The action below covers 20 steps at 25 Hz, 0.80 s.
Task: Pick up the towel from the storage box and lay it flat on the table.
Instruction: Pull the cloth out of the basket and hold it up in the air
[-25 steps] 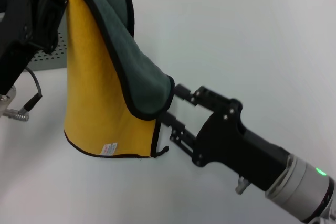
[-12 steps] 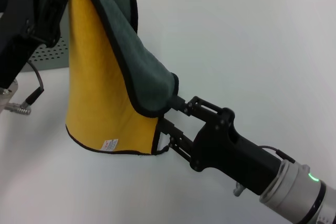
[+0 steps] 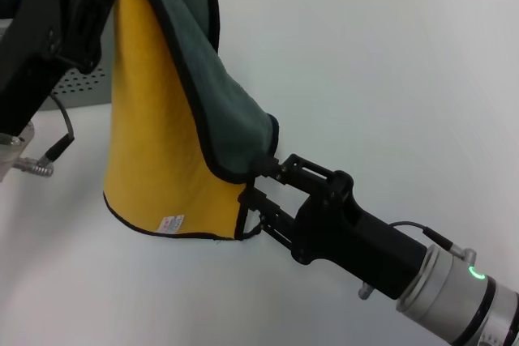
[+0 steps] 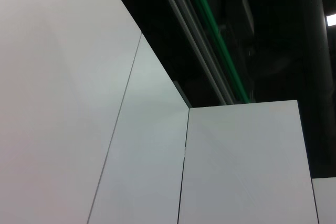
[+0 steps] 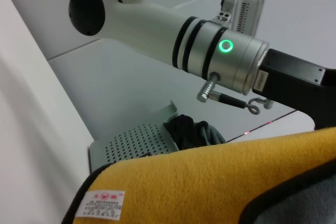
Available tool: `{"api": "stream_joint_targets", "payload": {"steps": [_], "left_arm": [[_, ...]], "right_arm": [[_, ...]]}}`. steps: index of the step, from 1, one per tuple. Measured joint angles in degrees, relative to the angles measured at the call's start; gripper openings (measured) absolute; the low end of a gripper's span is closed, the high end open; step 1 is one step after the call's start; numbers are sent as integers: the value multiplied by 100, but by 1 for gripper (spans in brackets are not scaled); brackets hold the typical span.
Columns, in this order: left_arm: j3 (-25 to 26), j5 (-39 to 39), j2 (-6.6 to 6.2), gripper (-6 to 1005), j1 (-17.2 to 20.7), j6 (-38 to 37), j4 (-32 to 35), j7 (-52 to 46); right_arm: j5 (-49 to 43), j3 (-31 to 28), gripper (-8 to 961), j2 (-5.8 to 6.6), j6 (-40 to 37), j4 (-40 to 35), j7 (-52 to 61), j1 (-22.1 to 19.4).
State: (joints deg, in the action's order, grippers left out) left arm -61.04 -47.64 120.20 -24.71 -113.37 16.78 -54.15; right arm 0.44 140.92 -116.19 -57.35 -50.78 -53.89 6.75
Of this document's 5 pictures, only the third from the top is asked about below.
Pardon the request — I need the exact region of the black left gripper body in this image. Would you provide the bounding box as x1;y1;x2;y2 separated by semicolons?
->
0;0;99;139

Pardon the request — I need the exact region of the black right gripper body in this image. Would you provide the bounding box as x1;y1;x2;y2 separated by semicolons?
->
290;170;429;301

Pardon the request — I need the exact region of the yellow and green towel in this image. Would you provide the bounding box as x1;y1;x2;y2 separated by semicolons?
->
103;0;281;241

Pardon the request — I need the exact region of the grey perforated plastic storage box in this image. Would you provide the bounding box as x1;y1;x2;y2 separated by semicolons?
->
0;15;114;111

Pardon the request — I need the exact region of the right gripper cable with plugs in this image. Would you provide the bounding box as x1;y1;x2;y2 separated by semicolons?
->
356;220;478;299

